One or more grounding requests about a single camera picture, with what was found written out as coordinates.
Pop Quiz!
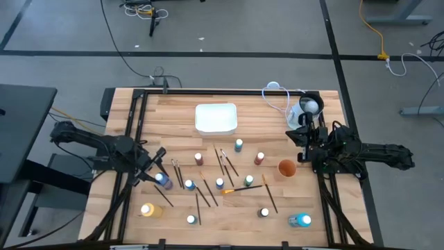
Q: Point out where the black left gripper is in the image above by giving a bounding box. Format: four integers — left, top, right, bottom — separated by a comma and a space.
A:
133, 147, 170, 185

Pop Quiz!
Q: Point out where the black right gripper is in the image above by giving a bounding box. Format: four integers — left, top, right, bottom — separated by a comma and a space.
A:
284, 112, 329, 164

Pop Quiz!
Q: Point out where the large purple paint bottle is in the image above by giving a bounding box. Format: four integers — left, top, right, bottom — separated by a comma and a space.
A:
154, 172, 173, 191

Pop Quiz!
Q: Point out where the peach plastic cup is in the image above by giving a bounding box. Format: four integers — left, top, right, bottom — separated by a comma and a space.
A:
277, 158, 298, 178

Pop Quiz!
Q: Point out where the large yellow paint bottle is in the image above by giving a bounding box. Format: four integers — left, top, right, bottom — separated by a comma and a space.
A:
140, 203, 163, 219

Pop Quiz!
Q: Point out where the black paintbrush silver ferrule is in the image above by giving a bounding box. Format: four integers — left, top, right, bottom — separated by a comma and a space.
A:
191, 181, 212, 208

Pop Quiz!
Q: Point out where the black paintbrush orange ferrule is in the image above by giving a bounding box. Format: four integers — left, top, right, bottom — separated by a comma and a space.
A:
198, 171, 220, 208

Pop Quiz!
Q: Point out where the black paintbrush gold ferrule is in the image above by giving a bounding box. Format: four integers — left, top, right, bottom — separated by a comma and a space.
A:
261, 173, 280, 215

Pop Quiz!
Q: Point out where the large light blue paint bottle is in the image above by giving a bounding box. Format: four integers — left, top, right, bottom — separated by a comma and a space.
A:
288, 212, 312, 228

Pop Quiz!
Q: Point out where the white cylindrical desk device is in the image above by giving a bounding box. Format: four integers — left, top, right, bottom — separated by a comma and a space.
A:
286, 92, 325, 130

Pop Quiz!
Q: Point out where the white plastic bin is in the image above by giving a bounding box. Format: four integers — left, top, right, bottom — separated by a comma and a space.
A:
194, 103, 239, 137

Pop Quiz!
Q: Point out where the grey desk foot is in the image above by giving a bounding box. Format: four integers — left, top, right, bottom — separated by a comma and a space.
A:
398, 106, 444, 117

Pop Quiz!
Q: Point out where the black desk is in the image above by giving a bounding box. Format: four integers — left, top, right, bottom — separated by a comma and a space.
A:
0, 83, 58, 185

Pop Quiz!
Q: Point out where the grey desk leg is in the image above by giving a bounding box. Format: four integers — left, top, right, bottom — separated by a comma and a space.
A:
364, 0, 434, 26

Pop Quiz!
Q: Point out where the white device cable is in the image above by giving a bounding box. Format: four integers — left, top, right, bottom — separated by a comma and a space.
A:
261, 85, 306, 122

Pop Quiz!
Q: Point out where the yellow extension cable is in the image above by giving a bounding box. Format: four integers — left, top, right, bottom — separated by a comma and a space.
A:
358, 0, 390, 60

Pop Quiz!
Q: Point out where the white floor cable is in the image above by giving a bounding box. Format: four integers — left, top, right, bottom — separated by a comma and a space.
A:
385, 52, 442, 88

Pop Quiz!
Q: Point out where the black floor cable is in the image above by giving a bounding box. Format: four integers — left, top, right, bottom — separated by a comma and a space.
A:
99, 0, 183, 88

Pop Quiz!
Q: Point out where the white cable bundle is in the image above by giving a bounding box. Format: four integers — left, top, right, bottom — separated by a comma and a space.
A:
123, 2, 170, 21

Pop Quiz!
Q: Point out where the black cable tangle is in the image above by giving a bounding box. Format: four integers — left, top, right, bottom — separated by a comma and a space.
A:
419, 30, 444, 57

